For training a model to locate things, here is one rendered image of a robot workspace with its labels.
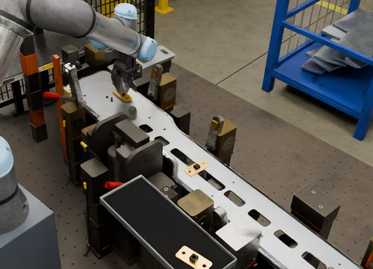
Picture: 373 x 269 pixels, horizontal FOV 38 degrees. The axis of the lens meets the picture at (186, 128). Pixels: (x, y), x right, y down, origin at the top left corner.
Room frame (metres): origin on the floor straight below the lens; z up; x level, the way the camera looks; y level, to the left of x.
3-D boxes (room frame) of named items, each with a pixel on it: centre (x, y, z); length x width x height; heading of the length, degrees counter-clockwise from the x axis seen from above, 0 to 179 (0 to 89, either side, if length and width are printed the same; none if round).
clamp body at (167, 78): (1.74, 0.09, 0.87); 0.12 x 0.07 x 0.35; 135
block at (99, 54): (1.91, 0.38, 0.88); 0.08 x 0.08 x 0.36; 45
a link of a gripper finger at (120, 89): (1.63, 0.25, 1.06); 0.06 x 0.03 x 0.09; 45
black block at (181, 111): (1.61, 0.02, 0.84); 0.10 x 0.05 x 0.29; 135
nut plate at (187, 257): (0.80, -0.04, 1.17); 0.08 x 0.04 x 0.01; 56
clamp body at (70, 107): (1.50, 0.41, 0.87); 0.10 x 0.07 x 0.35; 135
